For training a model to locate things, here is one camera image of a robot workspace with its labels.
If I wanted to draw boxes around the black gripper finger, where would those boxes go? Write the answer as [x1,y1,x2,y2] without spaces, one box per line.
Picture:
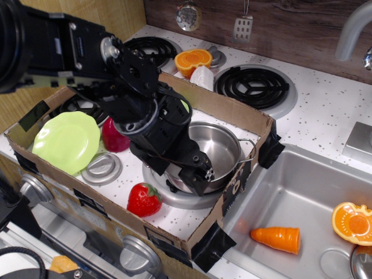
[203,165,214,182]

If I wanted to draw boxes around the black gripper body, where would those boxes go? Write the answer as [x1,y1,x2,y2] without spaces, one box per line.
[129,115,216,198]

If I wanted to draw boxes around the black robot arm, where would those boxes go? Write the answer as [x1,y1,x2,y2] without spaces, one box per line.
[1,1,214,196]

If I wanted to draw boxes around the stainless steel pot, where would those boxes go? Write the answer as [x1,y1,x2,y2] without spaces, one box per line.
[164,121,257,196]

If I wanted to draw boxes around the dark red toy vegetable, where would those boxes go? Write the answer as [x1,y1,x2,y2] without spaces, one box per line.
[102,117,130,153]

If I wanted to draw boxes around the red toy strawberry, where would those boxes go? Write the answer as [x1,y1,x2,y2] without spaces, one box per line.
[127,183,163,217]

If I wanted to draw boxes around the cardboard fence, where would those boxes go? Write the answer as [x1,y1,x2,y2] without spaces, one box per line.
[4,71,285,273]

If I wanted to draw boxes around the grey stove knob lower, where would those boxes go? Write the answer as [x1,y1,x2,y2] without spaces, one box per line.
[81,153,123,186]

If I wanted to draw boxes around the grey stove knob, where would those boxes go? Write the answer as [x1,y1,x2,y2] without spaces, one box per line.
[208,46,227,69]
[81,153,123,186]

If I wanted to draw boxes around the white toy garlic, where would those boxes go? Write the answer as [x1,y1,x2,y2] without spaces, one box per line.
[190,66,214,91]

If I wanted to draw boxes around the orange half on stove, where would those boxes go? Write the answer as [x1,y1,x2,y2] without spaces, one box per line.
[174,49,213,78]

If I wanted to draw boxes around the silver sink basin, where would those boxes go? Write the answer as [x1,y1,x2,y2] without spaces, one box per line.
[223,145,371,278]

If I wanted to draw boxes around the black burner back left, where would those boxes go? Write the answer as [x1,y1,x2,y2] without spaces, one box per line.
[124,37,181,69]

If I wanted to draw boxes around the light green plate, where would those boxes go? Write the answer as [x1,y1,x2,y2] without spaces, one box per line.
[32,111,101,175]

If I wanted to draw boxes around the black burner back right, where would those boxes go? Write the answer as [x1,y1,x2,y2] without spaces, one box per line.
[214,66,290,110]

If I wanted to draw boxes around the orange carrot piece in sink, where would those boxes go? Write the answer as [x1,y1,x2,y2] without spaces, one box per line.
[250,227,301,255]

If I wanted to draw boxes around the black burner inside fence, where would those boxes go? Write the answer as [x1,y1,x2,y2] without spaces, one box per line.
[49,95,108,127]

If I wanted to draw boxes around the grey back stove knob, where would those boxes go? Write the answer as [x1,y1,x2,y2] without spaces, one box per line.
[208,46,227,69]

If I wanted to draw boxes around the grey oven knob right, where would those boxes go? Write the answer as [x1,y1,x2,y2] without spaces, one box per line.
[119,235,161,277]

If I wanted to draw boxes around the grey oven knob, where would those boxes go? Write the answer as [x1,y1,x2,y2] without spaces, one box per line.
[119,235,161,277]
[20,174,54,208]

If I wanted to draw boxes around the hanging metal strainer spoon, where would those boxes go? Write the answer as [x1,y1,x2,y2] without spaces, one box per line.
[175,1,202,32]

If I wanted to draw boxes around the grey oven knob left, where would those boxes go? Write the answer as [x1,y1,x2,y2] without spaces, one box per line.
[20,174,54,208]

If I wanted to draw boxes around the hanging grey spatula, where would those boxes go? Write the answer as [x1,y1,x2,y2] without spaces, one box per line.
[232,0,253,45]

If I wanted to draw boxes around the orange half in sink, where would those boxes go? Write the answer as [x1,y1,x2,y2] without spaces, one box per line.
[331,202,371,246]

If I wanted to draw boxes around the grey faucet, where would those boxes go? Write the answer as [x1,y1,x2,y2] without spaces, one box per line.
[334,1,371,61]

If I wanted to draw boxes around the black cable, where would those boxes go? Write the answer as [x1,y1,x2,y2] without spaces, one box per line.
[0,246,47,279]

